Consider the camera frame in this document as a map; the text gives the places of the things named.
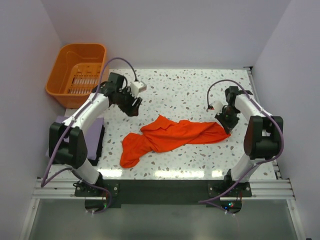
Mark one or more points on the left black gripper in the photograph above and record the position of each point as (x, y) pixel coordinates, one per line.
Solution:
(130, 110)

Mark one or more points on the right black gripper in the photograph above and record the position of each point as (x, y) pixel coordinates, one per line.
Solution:
(228, 126)

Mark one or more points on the orange t shirt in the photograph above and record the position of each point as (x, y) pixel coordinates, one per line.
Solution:
(164, 135)

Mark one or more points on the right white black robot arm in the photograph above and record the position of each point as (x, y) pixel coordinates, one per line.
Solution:
(263, 141)

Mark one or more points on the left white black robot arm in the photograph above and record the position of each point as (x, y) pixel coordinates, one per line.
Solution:
(67, 144)

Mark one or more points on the folded lavender t shirt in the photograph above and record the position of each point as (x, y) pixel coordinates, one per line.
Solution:
(96, 130)

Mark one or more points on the orange plastic basket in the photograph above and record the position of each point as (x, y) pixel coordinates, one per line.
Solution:
(76, 71)

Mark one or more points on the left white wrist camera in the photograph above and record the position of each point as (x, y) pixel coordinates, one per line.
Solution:
(136, 87)

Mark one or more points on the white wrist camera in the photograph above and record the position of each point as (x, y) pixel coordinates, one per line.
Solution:
(136, 87)
(216, 106)

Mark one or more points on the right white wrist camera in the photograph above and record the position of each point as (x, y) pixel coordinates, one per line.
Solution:
(216, 106)

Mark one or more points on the aluminium table edge rail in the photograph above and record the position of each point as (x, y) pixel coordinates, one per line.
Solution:
(252, 75)

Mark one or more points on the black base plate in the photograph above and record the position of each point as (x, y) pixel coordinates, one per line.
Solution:
(116, 193)

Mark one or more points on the aluminium front rail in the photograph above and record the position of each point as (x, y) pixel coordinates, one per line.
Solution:
(280, 189)

